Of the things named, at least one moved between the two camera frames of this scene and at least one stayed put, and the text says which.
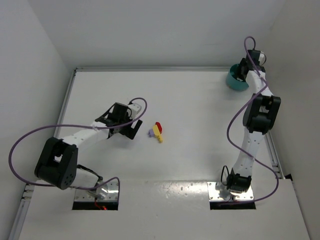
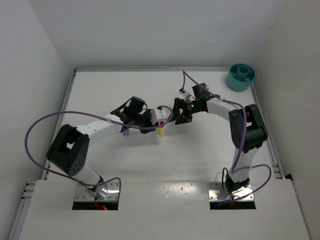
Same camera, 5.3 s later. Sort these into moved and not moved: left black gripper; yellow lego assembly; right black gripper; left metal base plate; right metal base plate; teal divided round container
Moved: left black gripper; right black gripper; yellow lego assembly
Not moved: right metal base plate; left metal base plate; teal divided round container
